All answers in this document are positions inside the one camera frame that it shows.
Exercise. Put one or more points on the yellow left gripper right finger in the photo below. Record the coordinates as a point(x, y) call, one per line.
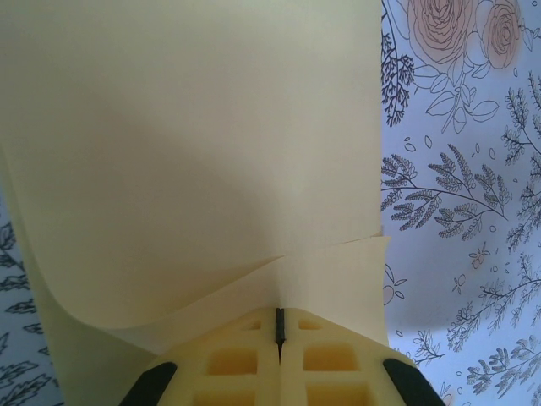
point(338, 368)

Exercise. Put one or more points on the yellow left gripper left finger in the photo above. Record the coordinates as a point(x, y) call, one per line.
point(228, 368)

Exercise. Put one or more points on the yellow cloth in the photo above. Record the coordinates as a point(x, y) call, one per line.
point(190, 148)

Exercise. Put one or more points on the floral patterned table cover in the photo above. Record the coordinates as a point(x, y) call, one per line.
point(465, 127)

